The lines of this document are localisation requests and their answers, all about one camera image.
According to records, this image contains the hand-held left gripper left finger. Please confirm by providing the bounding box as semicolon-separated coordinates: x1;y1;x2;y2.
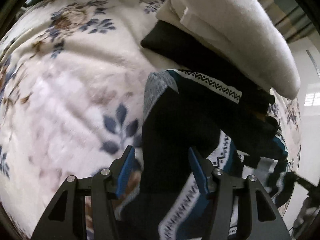
30;145;136;240

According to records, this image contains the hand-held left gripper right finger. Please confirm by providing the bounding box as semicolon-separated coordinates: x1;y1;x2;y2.
188;146;292;240

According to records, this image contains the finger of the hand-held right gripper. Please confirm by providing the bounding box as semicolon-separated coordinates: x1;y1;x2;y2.
285;171;316;193

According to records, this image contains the dark patterned striped sweater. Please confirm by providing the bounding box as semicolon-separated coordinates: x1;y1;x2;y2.
117;69;295;240

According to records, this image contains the floral printed blanket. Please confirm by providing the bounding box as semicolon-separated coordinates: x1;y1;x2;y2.
0;0;303;240

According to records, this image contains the black folded garment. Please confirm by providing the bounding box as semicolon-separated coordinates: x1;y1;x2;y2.
140;20;278;120

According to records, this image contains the white folded garment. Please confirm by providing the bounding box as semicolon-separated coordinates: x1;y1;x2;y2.
156;0;301;99

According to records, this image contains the teal striped curtain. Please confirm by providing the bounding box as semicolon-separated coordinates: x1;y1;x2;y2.
247;0;316;43

